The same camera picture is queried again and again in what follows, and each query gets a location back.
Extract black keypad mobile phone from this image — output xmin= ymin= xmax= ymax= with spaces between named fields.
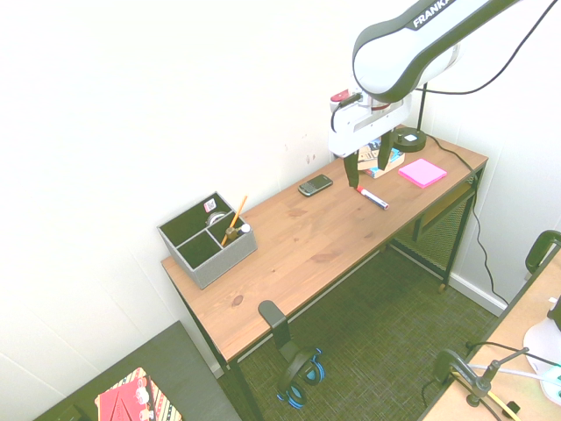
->
xmin=297 ymin=173 xmax=334 ymax=198

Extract white marker with red cap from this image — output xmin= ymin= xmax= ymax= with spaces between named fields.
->
xmin=355 ymin=185 xmax=391 ymax=212

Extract small colourful box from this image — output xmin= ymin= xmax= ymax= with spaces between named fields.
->
xmin=356 ymin=136 xmax=407 ymax=179

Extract black lamp power cable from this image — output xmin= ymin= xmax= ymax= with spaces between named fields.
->
xmin=424 ymin=133 xmax=512 ymax=306

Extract black headphone hook clamp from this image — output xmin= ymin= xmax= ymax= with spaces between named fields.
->
xmin=257 ymin=299 xmax=304 ymax=366

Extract black desk lamp base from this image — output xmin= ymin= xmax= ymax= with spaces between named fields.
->
xmin=391 ymin=85 xmax=429 ymax=153

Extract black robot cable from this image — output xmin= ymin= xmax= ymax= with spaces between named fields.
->
xmin=414 ymin=0 xmax=560 ymax=97

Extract red patterned book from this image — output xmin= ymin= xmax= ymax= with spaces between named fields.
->
xmin=95 ymin=367 xmax=183 ymax=421

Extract orange pencil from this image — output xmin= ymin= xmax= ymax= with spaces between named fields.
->
xmin=219 ymin=195 xmax=249 ymax=247

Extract wooden desk with black frame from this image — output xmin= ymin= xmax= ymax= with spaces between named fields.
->
xmin=160 ymin=124 xmax=490 ymax=421

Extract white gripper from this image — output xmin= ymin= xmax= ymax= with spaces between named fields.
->
xmin=327 ymin=95 xmax=415 ymax=189

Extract white stand base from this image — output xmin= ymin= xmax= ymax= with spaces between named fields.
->
xmin=522 ymin=317 xmax=561 ymax=407

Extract pink sticky note pad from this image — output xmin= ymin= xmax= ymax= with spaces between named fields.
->
xmin=397 ymin=157 xmax=449 ymax=190

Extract light wooden robot table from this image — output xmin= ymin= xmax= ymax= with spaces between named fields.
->
xmin=421 ymin=248 xmax=561 ymax=421

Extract wrist camera with red knob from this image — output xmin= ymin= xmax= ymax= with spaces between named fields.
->
xmin=329 ymin=88 xmax=365 ymax=111

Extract black C-clamp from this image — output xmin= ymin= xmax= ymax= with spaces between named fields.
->
xmin=432 ymin=347 xmax=497 ymax=410
xmin=524 ymin=229 xmax=561 ymax=274

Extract black and blue headphones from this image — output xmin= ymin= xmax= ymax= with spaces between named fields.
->
xmin=275 ymin=346 xmax=327 ymax=410

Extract grey felt desk organizer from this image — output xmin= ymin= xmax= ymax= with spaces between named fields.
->
xmin=156 ymin=190 xmax=259 ymax=291

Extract white and teal cable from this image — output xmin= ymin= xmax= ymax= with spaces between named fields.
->
xmin=467 ymin=360 xmax=561 ymax=383

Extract black nightstand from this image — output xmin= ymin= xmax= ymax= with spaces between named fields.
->
xmin=32 ymin=320 xmax=243 ymax=421

